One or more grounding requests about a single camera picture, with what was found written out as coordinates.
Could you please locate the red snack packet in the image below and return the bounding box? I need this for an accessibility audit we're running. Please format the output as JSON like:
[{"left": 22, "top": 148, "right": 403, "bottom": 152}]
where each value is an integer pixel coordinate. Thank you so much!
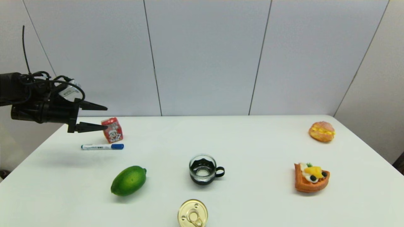
[{"left": 101, "top": 117, "right": 123, "bottom": 144}]

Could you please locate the white marker with blue cap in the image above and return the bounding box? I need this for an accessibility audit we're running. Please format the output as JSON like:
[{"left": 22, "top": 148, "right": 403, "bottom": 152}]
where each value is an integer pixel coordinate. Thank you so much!
[{"left": 81, "top": 144, "right": 124, "bottom": 150}]

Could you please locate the green lime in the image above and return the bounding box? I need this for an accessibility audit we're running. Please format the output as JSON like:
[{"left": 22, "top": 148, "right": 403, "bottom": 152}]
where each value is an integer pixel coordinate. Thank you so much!
[{"left": 110, "top": 166, "right": 147, "bottom": 196}]

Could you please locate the metal can with green label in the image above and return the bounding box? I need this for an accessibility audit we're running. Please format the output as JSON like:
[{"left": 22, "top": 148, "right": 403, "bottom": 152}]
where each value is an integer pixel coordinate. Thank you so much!
[{"left": 177, "top": 199, "right": 208, "bottom": 227}]

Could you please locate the orange waffle with fruit topping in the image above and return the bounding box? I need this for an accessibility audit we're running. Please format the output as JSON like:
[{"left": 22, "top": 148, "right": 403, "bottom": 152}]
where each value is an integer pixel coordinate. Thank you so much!
[{"left": 294, "top": 162, "right": 330, "bottom": 193}]

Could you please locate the cream puff with yellow filling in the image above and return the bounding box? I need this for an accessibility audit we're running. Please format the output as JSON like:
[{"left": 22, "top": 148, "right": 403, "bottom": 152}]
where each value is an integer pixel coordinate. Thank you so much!
[{"left": 308, "top": 121, "right": 336, "bottom": 143}]

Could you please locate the black object beside table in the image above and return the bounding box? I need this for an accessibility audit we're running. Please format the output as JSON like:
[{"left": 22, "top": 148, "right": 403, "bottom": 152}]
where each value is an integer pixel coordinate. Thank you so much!
[{"left": 392, "top": 152, "right": 404, "bottom": 175}]

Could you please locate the white cable tag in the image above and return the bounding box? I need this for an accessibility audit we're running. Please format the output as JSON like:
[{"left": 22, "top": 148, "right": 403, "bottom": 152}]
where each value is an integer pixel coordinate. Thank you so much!
[{"left": 58, "top": 83, "right": 81, "bottom": 102}]

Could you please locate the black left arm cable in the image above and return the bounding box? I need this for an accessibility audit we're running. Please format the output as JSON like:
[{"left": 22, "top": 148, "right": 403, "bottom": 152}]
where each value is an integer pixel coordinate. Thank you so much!
[{"left": 19, "top": 25, "right": 86, "bottom": 105}]

